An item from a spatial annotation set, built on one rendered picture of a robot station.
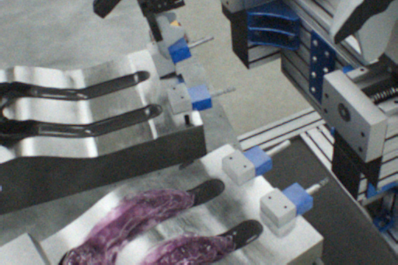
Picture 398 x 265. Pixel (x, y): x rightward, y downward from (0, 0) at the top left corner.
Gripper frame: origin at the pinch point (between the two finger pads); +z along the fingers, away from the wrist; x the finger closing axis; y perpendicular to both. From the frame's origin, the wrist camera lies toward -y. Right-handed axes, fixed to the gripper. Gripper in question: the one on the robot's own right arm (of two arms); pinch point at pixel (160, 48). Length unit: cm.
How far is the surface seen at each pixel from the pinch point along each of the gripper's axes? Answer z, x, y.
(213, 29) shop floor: 81, 139, 30
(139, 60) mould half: 3.7, 5.0, -4.8
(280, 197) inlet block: 12.4, -37.2, 8.6
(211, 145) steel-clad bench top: 16.6, -14.0, 2.3
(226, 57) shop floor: 83, 116, 29
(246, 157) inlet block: 11.4, -26.4, 6.6
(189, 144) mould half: 11.7, -17.1, -1.8
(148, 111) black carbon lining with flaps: 6.1, -10.2, -6.6
